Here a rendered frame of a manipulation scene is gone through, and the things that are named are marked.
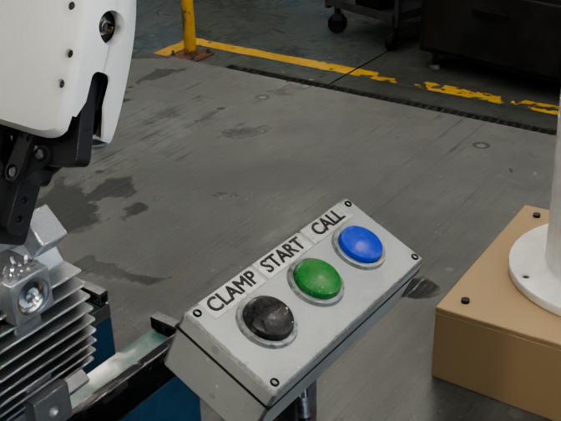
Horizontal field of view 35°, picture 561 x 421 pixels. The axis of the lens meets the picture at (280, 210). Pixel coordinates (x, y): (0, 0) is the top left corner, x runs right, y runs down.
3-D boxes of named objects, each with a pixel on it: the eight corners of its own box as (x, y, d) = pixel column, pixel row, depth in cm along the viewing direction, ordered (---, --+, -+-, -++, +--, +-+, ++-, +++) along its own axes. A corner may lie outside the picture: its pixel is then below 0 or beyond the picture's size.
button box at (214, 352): (248, 446, 50) (278, 393, 47) (159, 363, 52) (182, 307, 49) (396, 305, 63) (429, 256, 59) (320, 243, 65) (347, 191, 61)
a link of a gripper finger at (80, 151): (123, 142, 52) (58, 185, 54) (88, 32, 54) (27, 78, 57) (109, 138, 51) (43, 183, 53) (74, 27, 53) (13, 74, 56)
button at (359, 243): (358, 282, 57) (369, 264, 56) (322, 254, 58) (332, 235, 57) (381, 262, 59) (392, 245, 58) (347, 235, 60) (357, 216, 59)
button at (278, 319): (265, 362, 50) (275, 343, 49) (225, 328, 51) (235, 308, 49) (295, 337, 52) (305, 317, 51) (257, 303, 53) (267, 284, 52)
